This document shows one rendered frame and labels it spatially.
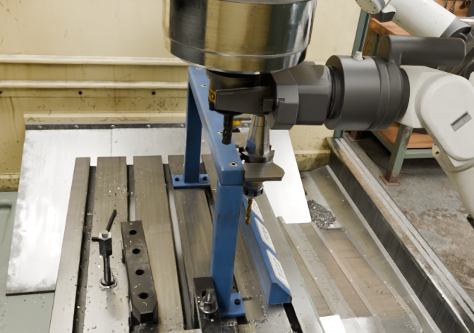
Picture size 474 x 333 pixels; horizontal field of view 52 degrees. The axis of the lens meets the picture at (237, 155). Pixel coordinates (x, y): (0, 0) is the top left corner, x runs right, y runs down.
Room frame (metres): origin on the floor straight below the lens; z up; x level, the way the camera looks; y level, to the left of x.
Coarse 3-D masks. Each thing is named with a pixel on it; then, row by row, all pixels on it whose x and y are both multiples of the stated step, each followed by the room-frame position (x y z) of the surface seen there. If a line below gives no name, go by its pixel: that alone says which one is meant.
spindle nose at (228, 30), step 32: (192, 0) 0.45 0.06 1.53; (224, 0) 0.44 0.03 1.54; (256, 0) 0.45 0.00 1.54; (288, 0) 0.46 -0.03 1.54; (192, 32) 0.45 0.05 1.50; (224, 32) 0.44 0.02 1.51; (256, 32) 0.44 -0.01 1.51; (288, 32) 0.46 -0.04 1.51; (192, 64) 0.46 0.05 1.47; (224, 64) 0.44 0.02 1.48; (256, 64) 0.45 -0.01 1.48; (288, 64) 0.47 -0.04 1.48
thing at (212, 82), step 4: (212, 80) 0.51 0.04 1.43; (216, 80) 0.50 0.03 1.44; (212, 84) 0.51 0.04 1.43; (216, 84) 0.50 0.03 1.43; (220, 84) 0.50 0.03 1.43; (224, 84) 0.50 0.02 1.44; (228, 84) 0.50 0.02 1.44; (232, 84) 0.50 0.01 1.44; (236, 84) 0.50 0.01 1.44; (240, 84) 0.50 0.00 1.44; (244, 84) 0.50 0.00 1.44; (248, 84) 0.51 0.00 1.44; (252, 84) 0.51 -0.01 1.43; (212, 88) 0.51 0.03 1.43; (216, 88) 0.50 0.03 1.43; (220, 88) 0.50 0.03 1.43; (224, 88) 0.50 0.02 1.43; (228, 88) 0.50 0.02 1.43; (232, 88) 0.50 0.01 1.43
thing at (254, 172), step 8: (248, 168) 0.69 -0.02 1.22; (256, 168) 0.69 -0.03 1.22; (264, 168) 0.69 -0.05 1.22; (272, 168) 0.70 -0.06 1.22; (280, 168) 0.70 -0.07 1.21; (248, 176) 0.66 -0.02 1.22; (256, 176) 0.66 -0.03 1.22; (264, 176) 0.67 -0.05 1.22; (272, 176) 0.67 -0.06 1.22; (280, 176) 0.67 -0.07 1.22
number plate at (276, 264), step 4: (268, 252) 0.79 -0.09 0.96; (272, 256) 0.79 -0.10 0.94; (272, 260) 0.77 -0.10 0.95; (276, 260) 0.79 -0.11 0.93; (272, 264) 0.75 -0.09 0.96; (276, 264) 0.77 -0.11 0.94; (280, 264) 0.80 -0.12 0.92; (276, 268) 0.75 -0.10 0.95; (280, 268) 0.77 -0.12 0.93; (276, 272) 0.73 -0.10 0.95; (280, 272) 0.75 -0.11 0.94; (276, 276) 0.72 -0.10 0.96; (280, 276) 0.73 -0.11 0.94; (284, 276) 0.76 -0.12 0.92; (280, 280) 0.72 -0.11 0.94; (284, 280) 0.74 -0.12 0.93; (284, 284) 0.72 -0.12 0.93; (288, 288) 0.73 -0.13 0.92
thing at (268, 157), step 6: (240, 144) 0.75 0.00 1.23; (240, 150) 0.74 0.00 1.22; (270, 150) 0.74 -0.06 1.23; (240, 156) 0.74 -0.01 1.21; (246, 156) 0.72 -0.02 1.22; (252, 156) 0.71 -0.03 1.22; (258, 156) 0.72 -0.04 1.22; (264, 156) 0.72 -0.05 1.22; (270, 156) 0.72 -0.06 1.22; (246, 162) 0.72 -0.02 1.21; (252, 162) 0.72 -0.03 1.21; (258, 162) 0.71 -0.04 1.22; (264, 162) 0.71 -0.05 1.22
